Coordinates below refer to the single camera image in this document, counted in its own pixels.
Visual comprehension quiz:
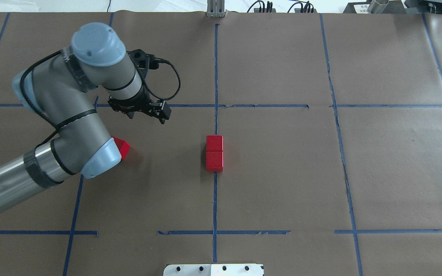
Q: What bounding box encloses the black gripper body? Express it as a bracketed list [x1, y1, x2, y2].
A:
[108, 92, 164, 119]

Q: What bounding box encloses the red block placed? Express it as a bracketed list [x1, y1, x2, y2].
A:
[206, 135, 223, 152]
[205, 151, 223, 173]

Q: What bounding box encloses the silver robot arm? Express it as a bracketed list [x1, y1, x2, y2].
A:
[0, 22, 172, 213]

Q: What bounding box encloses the red block far left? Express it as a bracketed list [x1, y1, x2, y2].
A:
[112, 136, 130, 160]

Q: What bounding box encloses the brown paper table cover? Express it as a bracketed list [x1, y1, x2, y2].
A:
[0, 11, 442, 276]

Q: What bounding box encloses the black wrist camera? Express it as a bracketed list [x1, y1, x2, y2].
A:
[127, 49, 160, 74]

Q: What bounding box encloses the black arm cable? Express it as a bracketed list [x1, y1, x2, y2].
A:
[20, 50, 181, 135]

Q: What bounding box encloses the aluminium frame post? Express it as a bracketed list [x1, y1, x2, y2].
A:
[206, 0, 226, 18]

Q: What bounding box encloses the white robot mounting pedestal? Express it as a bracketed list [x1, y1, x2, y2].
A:
[163, 263, 265, 276]

